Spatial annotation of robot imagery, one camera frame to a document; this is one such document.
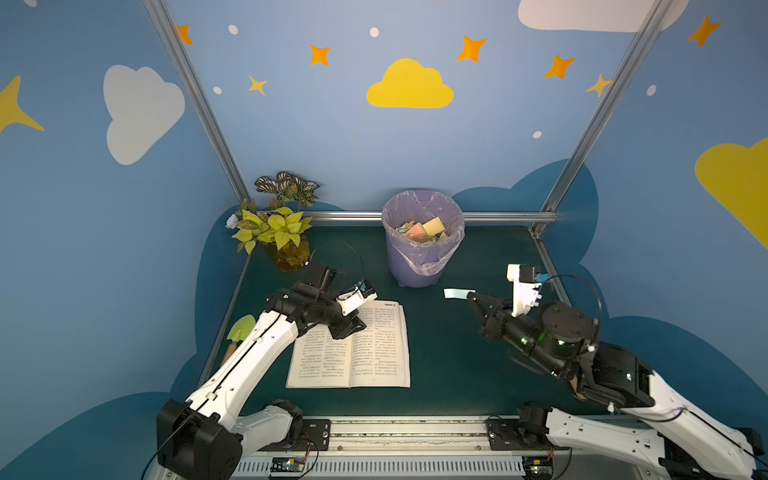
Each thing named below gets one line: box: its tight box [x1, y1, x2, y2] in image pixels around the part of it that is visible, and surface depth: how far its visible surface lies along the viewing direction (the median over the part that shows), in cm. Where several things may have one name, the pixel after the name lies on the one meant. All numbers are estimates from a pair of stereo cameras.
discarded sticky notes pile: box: [396, 217, 448, 243], surface depth 103 cm
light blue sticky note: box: [443, 288, 476, 299], surface depth 63 cm
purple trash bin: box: [382, 190, 465, 288], surface depth 95 cm
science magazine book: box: [286, 300, 411, 388], surface depth 87 cm
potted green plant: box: [226, 171, 320, 273], surface depth 92 cm
